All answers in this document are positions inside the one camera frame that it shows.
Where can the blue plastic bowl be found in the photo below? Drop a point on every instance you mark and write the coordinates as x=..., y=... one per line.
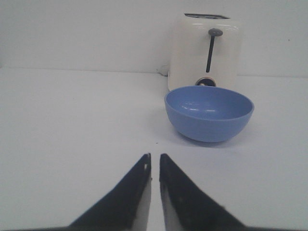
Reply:
x=208, y=114

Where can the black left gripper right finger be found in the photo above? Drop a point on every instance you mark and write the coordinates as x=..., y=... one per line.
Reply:
x=185, y=206

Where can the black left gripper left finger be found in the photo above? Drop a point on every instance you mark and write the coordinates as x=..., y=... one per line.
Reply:
x=126, y=205

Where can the white two-slot toaster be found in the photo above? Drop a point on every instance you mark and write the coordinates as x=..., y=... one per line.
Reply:
x=205, y=50

